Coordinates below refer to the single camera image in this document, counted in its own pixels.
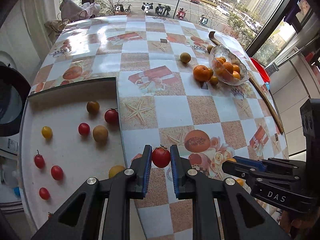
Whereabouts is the red cherry tomato with stem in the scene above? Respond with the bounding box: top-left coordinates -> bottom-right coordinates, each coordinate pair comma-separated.
34,151 -> 46,169

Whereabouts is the brown longan fruit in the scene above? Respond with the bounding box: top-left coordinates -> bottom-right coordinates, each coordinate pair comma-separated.
92,125 -> 108,142

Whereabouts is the yellow cherry tomato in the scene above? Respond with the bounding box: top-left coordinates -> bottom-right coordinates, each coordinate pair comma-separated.
108,165 -> 126,179
41,126 -> 53,140

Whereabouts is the white tray with green rim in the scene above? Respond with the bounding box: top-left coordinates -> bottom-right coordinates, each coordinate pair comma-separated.
18,77 -> 127,231

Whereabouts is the glass fruit bowl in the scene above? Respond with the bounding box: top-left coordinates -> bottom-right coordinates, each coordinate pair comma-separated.
209,45 -> 249,86

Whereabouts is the orange in bowl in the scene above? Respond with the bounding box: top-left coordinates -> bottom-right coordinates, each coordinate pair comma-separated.
222,62 -> 234,74

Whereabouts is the large orange on table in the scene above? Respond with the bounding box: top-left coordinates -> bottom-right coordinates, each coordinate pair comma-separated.
193,65 -> 209,82

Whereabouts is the patterned tablecloth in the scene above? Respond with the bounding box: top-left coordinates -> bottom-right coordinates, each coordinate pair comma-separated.
28,15 -> 290,240

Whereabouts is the green-brown round fruit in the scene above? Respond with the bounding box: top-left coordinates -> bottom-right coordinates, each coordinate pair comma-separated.
180,53 -> 191,64

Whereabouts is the white washing machine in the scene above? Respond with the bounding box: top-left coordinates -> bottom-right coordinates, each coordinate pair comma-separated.
1,51 -> 30,159

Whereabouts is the cloth bag on table edge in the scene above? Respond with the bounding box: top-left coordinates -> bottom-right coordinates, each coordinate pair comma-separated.
44,0 -> 101,33

